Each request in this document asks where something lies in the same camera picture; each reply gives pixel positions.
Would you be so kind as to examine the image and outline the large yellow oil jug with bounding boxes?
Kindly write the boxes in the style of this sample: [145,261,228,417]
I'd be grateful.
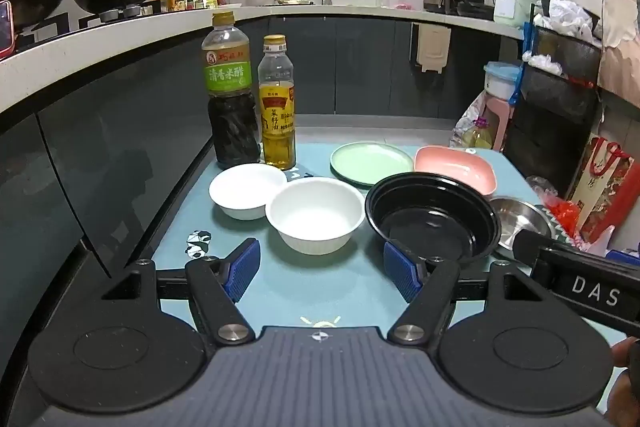
[462,117,493,150]

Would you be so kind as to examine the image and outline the large white bowl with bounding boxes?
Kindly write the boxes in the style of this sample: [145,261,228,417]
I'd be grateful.
[265,177,366,256]

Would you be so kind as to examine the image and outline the black mesh storage cart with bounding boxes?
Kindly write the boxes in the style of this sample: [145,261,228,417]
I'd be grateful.
[502,0,603,200]

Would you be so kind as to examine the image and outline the pink stool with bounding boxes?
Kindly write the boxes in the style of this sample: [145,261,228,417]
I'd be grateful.
[482,99,513,150]

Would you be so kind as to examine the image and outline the black gas stove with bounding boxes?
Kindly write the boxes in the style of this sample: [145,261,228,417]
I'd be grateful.
[0,4,168,52]

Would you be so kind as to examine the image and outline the phone in red case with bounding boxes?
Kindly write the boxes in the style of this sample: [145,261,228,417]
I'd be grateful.
[0,0,13,59]

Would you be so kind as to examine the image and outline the dark vinegar bottle green label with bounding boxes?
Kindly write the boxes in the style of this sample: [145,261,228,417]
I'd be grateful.
[201,11,262,168]

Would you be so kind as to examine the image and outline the brown paper bag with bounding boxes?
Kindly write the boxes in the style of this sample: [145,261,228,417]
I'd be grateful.
[597,0,640,108]

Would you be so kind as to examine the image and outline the green plate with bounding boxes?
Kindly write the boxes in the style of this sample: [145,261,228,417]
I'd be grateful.
[330,141,416,186]

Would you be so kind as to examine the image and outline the yellow cooking oil bottle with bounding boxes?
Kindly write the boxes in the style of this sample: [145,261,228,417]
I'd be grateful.
[257,34,297,171]

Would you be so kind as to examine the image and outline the black round plastic bowl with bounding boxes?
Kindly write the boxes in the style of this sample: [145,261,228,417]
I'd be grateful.
[365,172,502,265]

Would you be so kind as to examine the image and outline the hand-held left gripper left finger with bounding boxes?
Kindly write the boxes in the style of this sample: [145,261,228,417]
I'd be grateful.
[100,237,262,347]

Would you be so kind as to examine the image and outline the red gift bag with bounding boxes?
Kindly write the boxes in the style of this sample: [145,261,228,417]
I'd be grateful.
[567,132,640,243]

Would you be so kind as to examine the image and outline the blue plastic handle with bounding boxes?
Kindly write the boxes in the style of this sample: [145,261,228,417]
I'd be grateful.
[510,22,536,102]

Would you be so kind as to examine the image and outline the small white bowl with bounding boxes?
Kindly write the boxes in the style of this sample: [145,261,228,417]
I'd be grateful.
[208,163,288,221]

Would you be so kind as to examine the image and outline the red plastic bag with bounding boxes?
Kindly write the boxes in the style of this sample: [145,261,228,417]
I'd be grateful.
[542,192,583,240]

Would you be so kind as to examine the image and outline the person's right hand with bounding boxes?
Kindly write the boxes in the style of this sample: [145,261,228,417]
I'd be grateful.
[606,336,640,427]

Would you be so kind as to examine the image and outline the pink bowl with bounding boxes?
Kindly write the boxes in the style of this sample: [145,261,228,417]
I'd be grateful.
[413,146,497,196]

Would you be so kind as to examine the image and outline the printed plastic bag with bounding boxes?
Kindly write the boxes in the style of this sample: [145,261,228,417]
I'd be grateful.
[450,89,506,152]

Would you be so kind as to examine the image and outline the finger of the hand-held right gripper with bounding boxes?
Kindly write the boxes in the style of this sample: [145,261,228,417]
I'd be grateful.
[512,228,556,267]

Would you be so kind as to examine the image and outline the stainless steel bowl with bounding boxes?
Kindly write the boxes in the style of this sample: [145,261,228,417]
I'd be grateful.
[487,196,555,260]

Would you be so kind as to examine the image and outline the white kitchen countertop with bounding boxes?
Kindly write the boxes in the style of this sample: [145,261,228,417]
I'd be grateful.
[0,2,531,118]

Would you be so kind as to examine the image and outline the white plastic bags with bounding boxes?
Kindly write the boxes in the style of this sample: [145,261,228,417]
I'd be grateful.
[532,0,601,42]

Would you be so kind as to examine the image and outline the beige hanging trash bin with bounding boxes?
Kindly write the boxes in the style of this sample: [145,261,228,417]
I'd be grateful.
[410,22,452,74]

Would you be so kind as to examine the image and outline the plastic container blue lid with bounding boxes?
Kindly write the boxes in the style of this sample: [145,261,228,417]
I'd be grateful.
[483,62,523,102]

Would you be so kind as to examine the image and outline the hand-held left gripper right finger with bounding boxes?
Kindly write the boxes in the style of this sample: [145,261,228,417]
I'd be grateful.
[382,241,551,347]

